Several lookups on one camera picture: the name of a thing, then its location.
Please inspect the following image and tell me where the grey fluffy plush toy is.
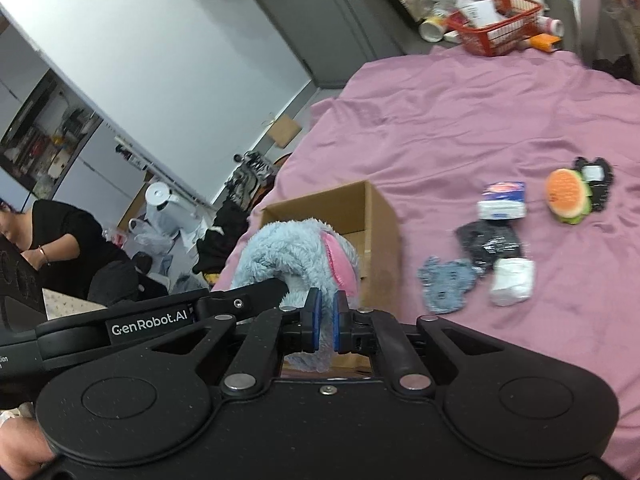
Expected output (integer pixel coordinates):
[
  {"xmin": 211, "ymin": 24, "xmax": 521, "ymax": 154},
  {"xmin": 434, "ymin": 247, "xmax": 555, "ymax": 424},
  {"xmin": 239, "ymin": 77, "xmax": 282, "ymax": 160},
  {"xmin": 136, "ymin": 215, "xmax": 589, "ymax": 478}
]
[{"xmin": 231, "ymin": 218, "xmax": 360, "ymax": 373}]

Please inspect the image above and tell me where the plush hamburger toy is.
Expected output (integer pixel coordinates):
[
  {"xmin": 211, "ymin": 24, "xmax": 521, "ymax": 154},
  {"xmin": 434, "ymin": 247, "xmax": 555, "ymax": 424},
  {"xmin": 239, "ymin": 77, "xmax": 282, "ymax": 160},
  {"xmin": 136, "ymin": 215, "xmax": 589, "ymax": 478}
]
[{"xmin": 546, "ymin": 168, "xmax": 591, "ymax": 226}]

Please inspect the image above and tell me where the operator left hand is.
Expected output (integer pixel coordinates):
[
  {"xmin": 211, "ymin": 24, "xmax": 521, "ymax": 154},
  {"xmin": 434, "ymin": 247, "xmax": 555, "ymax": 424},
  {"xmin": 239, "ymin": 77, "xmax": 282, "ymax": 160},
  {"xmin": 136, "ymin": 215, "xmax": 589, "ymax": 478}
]
[{"xmin": 1, "ymin": 402, "xmax": 55, "ymax": 479}]

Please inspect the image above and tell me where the blue knitted cloth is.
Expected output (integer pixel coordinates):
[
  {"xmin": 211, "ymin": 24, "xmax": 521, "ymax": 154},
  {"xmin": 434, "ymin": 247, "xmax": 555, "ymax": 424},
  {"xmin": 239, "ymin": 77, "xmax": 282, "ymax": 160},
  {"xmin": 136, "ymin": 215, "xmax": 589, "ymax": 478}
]
[{"xmin": 418, "ymin": 256, "xmax": 480, "ymax": 315}]

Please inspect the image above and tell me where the white electric kettle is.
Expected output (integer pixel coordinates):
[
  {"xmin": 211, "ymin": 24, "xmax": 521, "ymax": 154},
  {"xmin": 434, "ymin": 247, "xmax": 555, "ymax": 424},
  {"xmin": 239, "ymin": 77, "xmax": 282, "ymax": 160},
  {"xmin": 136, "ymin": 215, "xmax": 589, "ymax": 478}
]
[{"xmin": 144, "ymin": 182, "xmax": 198, "ymax": 238}]

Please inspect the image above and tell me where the brown cardboard box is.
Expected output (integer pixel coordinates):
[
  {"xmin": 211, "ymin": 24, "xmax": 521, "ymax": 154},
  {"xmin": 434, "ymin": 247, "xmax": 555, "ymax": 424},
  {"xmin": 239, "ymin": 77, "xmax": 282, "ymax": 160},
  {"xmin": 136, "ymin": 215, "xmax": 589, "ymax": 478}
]
[{"xmin": 258, "ymin": 181, "xmax": 401, "ymax": 373}]

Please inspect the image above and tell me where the person in black shirt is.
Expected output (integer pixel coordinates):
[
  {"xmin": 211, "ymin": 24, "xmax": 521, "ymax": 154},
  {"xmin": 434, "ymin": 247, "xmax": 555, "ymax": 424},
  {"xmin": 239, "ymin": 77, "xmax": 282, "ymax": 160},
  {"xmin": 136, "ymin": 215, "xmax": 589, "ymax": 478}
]
[{"xmin": 1, "ymin": 200, "xmax": 167, "ymax": 307}]

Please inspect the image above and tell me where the black plastic wrapped bundle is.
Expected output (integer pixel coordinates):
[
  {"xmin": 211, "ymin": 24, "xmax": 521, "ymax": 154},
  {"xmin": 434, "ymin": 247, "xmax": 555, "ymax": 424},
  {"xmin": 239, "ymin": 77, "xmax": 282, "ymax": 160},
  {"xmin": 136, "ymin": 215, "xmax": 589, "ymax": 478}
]
[{"xmin": 454, "ymin": 220, "xmax": 523, "ymax": 274}]

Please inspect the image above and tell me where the white folded cloth roll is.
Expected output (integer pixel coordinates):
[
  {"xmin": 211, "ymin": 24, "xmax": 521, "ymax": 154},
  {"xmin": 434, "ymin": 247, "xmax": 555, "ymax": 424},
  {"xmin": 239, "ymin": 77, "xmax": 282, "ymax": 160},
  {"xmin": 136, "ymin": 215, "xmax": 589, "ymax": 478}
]
[{"xmin": 489, "ymin": 258, "xmax": 536, "ymax": 307}]

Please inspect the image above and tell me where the white tissue pack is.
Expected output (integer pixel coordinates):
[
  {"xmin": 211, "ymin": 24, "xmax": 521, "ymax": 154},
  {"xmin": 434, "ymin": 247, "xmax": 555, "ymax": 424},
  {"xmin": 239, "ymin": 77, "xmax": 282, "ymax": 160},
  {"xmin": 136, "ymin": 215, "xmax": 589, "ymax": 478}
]
[{"xmin": 476, "ymin": 181, "xmax": 527, "ymax": 221}]

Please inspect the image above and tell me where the pink bed sheet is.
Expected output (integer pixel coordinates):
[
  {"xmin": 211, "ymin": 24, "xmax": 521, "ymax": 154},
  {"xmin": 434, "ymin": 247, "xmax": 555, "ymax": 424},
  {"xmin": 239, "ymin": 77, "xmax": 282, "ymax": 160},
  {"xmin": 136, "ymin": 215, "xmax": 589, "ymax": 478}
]
[{"xmin": 211, "ymin": 44, "xmax": 640, "ymax": 480}]

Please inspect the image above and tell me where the black stitched fabric pouch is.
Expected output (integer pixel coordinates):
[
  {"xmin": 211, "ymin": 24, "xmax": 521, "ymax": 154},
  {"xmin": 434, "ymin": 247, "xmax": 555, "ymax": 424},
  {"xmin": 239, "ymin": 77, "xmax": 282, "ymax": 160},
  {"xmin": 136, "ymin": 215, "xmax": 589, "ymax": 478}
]
[{"xmin": 573, "ymin": 157, "xmax": 614, "ymax": 212}]

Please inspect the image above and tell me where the paper cup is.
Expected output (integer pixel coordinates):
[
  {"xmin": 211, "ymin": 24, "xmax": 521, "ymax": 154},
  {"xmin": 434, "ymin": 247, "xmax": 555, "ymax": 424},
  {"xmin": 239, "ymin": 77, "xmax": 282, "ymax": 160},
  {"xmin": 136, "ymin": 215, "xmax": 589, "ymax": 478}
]
[{"xmin": 419, "ymin": 14, "xmax": 448, "ymax": 44}]

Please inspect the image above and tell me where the red plastic basket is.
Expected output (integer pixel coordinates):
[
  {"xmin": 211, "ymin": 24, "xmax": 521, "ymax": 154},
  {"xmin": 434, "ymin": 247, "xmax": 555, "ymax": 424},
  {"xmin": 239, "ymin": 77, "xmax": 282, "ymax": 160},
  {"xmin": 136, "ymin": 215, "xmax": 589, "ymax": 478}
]
[{"xmin": 448, "ymin": 0, "xmax": 544, "ymax": 56}]

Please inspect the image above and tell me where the white pink labelled bottle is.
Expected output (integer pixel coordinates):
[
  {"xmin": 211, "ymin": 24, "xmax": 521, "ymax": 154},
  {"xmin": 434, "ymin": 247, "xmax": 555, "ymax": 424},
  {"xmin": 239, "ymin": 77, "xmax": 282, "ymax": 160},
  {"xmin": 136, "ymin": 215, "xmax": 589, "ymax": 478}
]
[{"xmin": 536, "ymin": 15, "xmax": 564, "ymax": 38}]

